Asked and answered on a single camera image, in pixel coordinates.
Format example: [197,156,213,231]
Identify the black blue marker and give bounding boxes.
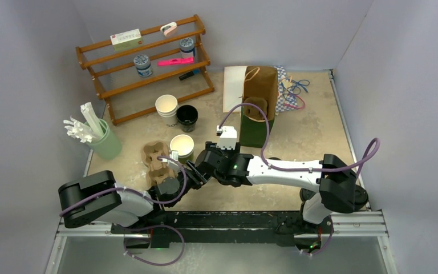
[179,68,200,81]

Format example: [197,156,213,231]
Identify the pink marker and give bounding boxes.
[157,57,194,67]

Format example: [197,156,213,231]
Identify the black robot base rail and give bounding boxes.
[111,211,332,252]

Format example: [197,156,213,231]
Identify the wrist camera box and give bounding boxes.
[168,150,182,170]
[216,126,237,150]

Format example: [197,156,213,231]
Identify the blue lidded jar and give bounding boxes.
[179,37,196,59]
[133,54,153,78]

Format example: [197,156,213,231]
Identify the brown pulp cup carrier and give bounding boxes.
[244,97,268,121]

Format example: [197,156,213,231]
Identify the wooden shelf rack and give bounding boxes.
[75,14,214,125]

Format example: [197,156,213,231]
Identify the blue checkered paper bag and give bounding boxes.
[274,66,290,113]

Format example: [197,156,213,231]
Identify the green paper bag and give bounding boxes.
[239,66,278,148]

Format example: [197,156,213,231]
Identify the blue lidded jar right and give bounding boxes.
[179,37,196,59]

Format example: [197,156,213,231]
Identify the white green box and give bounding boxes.
[110,29,143,52]

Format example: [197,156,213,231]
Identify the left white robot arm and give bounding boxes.
[58,162,212,233]

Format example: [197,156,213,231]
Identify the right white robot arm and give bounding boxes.
[194,143,357,232]

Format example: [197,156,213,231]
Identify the green straw holder cup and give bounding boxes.
[86,119,122,160]

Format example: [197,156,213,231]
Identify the black paper cup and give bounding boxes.
[176,105,198,132]

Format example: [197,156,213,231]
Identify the blue lidded jar left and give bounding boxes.
[133,54,153,78]

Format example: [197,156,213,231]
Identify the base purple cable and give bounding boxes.
[123,224,186,267]

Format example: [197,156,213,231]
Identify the black cup lid near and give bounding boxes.
[299,188,316,202]

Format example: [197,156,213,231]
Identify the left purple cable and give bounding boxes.
[59,155,188,218]

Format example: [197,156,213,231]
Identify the white paper bag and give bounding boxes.
[222,66,247,113]

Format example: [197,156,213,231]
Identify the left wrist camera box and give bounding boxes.
[168,150,182,170]

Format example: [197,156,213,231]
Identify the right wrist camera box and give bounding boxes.
[216,126,237,150]

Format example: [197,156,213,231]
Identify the white paper cup stack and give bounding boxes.
[169,134,194,164]
[155,94,179,127]

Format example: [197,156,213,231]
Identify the pink white clip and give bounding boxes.
[160,22,177,37]

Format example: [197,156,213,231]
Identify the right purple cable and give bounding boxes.
[218,103,381,179]

